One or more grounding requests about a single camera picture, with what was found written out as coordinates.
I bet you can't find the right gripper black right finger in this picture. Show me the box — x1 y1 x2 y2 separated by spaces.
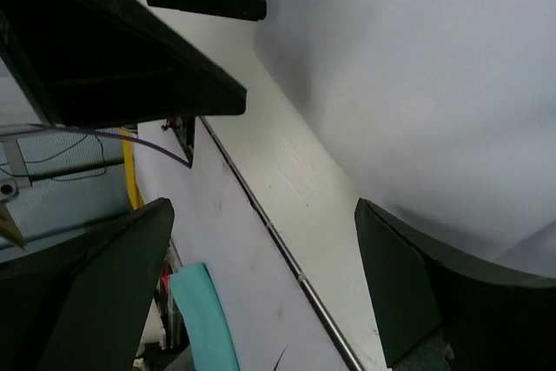
354 199 555 370

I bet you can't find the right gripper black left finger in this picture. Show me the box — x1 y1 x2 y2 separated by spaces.
1 198 175 370

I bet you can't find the white t-shirt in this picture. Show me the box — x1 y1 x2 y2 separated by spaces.
255 0 555 275

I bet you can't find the yellow post in background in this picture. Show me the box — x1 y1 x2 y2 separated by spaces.
122 140 144 209

